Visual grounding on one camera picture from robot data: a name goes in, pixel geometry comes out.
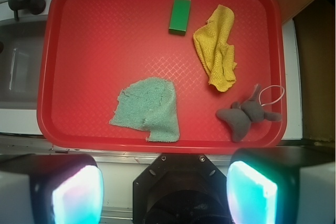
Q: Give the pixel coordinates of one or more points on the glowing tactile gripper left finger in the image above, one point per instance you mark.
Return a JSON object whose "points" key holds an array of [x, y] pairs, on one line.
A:
{"points": [[51, 189]]}

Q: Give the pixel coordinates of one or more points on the yellow crumpled cloth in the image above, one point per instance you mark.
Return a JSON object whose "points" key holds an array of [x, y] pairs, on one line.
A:
{"points": [[217, 56]]}

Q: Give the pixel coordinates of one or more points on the gray sink basin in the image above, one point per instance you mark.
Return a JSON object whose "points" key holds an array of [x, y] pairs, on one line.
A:
{"points": [[21, 51]]}

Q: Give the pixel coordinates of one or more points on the red plastic tray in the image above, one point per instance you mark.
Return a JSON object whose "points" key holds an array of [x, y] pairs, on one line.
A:
{"points": [[93, 49]]}

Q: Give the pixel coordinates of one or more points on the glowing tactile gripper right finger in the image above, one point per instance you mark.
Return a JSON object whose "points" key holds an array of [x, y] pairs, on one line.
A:
{"points": [[282, 185]]}

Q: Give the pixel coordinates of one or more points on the teal green cloth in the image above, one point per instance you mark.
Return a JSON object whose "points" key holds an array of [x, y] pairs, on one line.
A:
{"points": [[149, 105]]}

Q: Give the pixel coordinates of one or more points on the green rectangular block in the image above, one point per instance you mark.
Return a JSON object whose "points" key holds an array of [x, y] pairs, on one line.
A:
{"points": [[179, 17]]}

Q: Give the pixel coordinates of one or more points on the gray stuffed animal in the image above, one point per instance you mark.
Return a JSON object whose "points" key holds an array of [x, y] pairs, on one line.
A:
{"points": [[241, 116]]}

